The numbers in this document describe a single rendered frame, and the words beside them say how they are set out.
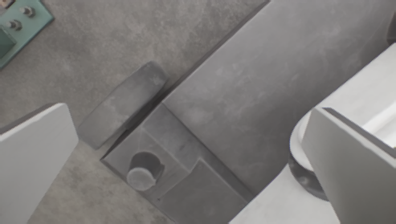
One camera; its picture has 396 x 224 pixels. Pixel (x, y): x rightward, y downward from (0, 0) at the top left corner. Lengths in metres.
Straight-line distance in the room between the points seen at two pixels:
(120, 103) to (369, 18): 0.39
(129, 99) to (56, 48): 0.30
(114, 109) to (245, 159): 0.23
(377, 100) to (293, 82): 0.13
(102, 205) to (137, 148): 0.41
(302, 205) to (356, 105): 0.12
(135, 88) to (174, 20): 0.22
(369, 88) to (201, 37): 0.33
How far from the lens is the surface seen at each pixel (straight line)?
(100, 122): 0.33
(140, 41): 0.50
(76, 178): 0.68
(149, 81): 0.34
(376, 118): 0.24
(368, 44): 0.41
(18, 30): 0.61
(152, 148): 0.31
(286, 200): 0.28
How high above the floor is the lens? 0.48
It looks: 73 degrees down
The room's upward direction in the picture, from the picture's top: 178 degrees clockwise
